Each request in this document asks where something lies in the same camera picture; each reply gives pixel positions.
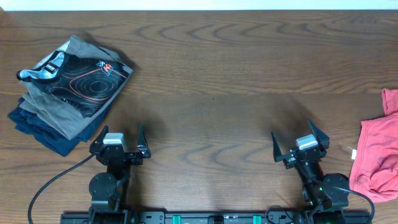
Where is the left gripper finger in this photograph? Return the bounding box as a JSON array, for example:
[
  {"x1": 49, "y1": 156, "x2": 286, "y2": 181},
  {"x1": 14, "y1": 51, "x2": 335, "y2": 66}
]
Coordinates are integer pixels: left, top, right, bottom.
[
  {"x1": 137, "y1": 124, "x2": 148, "y2": 153},
  {"x1": 92, "y1": 125, "x2": 109, "y2": 146}
]

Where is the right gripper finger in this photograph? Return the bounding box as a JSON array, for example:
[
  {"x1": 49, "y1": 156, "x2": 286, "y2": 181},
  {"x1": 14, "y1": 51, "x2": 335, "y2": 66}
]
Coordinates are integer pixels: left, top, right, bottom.
[
  {"x1": 308, "y1": 119, "x2": 330, "y2": 149},
  {"x1": 271, "y1": 131, "x2": 282, "y2": 162}
]

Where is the red soccer t-shirt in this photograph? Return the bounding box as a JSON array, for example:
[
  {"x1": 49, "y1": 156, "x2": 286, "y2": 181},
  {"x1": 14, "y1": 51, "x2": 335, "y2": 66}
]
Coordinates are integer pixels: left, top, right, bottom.
[{"x1": 349, "y1": 88, "x2": 397, "y2": 203}]

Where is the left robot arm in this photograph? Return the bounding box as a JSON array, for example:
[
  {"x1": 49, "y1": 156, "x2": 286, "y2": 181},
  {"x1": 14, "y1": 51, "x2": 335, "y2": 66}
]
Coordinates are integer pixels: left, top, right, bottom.
[{"x1": 88, "y1": 125, "x2": 151, "y2": 223}]

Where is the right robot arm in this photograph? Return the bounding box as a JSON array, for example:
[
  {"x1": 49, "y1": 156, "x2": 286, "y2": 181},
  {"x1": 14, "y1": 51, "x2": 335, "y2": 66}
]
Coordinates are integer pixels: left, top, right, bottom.
[{"x1": 271, "y1": 121, "x2": 349, "y2": 223}]

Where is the black orange patterned folded shirt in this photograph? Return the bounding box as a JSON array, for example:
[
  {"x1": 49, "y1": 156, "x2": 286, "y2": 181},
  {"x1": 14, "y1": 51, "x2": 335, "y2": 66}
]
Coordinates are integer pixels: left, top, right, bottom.
[{"x1": 16, "y1": 51, "x2": 129, "y2": 118}]

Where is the navy blue folded shirt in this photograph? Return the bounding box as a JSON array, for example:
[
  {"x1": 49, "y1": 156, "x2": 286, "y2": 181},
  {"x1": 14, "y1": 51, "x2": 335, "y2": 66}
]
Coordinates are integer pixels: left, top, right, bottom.
[{"x1": 8, "y1": 98, "x2": 111, "y2": 157}]

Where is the grey-brown folded shirt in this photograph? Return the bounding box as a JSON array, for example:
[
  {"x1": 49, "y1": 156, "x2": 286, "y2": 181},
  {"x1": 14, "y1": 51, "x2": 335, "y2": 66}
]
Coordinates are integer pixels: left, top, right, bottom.
[{"x1": 19, "y1": 35, "x2": 133, "y2": 139}]

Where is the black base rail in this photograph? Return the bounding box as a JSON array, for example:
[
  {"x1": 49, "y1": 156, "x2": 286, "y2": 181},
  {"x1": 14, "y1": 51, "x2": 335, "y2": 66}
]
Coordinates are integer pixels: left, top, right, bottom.
[{"x1": 60, "y1": 210, "x2": 373, "y2": 224}]

